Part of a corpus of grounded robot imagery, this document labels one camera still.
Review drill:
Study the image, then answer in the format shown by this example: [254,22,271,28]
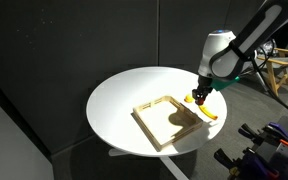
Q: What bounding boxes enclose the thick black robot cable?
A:
[250,39,288,118]

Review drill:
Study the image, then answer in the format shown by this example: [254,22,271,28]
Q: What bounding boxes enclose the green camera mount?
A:
[211,75,241,92]

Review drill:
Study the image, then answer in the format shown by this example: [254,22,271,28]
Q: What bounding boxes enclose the yellow toy banana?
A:
[198,104,219,121]

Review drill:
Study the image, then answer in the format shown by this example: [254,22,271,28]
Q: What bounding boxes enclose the shallow wooden crate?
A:
[131,95,205,153]

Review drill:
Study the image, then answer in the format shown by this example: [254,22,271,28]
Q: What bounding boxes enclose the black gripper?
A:
[191,75,215,101]

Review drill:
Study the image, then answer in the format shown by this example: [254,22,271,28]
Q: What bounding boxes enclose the white table base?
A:
[108,147,189,180]

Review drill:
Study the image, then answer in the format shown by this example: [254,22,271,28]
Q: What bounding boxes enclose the small yellow-orange toy fruit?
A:
[183,93,196,104]

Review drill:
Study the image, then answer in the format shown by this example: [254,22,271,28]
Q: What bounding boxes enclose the wooden chair with grey seat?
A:
[256,47,288,98]

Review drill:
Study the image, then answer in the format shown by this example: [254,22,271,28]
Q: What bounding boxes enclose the crumpled clear plastic bag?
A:
[255,38,279,56]

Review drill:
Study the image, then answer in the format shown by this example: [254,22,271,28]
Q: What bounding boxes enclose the blue black bar clamp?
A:
[213,146,281,180]
[238,121,288,150]

